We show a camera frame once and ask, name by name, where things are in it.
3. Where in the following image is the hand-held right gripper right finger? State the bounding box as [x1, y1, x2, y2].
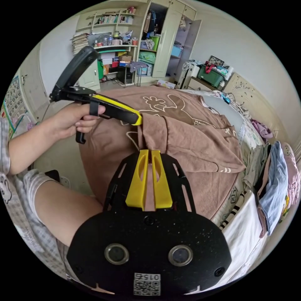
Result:
[151, 150, 173, 209]

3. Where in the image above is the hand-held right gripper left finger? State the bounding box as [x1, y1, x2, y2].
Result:
[125, 149, 149, 211]

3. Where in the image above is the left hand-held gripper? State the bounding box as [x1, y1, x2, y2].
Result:
[49, 86, 143, 144]

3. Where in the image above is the dusty pink long sleeve shirt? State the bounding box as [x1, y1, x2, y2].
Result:
[79, 85, 246, 218]

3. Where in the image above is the person's left forearm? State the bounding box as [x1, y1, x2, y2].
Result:
[8, 116, 58, 176]

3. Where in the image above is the person's left hand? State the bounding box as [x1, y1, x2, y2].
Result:
[52, 104, 107, 140]

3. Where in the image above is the stool with grey cloth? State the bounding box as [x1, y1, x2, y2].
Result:
[124, 61, 149, 88]

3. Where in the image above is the white carton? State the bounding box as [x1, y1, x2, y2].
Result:
[157, 79, 176, 89]

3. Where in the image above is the cream shelf unit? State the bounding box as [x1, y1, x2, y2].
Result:
[70, 6, 140, 91]

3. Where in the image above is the white suitcase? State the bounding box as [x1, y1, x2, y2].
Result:
[176, 61, 200, 89]

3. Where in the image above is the cream cupboard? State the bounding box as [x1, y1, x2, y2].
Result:
[137, 0, 203, 82]

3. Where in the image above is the bedside cabinet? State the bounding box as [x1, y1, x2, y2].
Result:
[187, 76, 223, 92]

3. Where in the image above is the person's body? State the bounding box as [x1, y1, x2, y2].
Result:
[0, 117, 104, 286]

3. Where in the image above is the green storage box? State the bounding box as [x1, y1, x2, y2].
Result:
[197, 64, 227, 88]

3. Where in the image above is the white door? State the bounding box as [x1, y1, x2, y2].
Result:
[18, 67, 50, 120]

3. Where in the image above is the white garment with striped trim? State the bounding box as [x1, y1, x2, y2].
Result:
[219, 190, 267, 285]

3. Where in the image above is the bed with printed sheet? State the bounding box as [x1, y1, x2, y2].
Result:
[79, 72, 301, 296]

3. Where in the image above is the pile of clothes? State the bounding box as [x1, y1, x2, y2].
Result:
[243, 140, 301, 239]

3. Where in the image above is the purple cloth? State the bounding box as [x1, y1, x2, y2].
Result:
[250, 119, 274, 139]

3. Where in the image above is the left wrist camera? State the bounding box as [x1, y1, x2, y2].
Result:
[53, 45, 100, 94]

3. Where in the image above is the wall calendar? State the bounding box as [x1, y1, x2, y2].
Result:
[1, 75, 28, 139]

